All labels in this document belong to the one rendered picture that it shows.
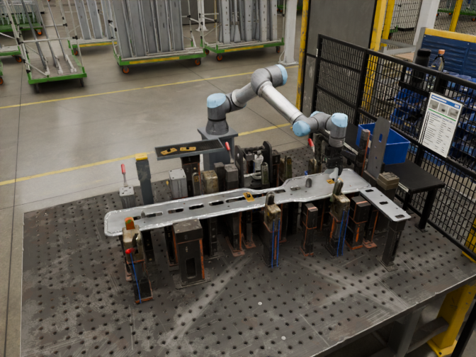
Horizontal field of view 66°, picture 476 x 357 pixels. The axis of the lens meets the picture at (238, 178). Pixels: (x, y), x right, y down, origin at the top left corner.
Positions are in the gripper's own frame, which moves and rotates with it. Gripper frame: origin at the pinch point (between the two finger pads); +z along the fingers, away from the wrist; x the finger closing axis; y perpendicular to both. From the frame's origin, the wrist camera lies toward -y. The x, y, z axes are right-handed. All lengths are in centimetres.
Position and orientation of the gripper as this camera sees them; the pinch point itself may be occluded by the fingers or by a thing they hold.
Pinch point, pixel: (335, 178)
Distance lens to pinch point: 201.4
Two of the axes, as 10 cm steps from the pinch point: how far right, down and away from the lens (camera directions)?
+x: 3.0, 4.8, -8.2
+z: 0.1, 8.6, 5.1
